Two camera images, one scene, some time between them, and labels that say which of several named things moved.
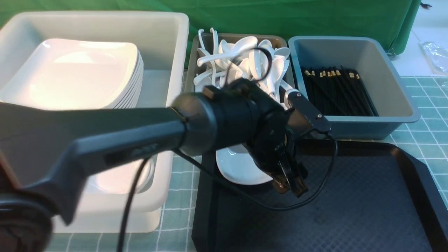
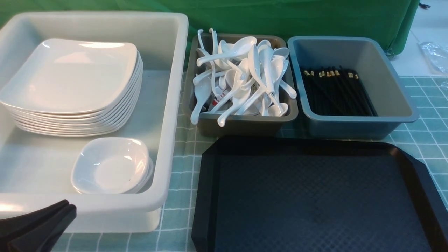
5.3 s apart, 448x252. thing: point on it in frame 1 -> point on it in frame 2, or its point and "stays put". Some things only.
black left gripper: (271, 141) -> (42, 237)
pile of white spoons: (221, 62) stays put
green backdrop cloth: (395, 22) stays put
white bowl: (237, 164) -> (111, 165)
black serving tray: (364, 195) stays put
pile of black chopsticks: (338, 91) stays put
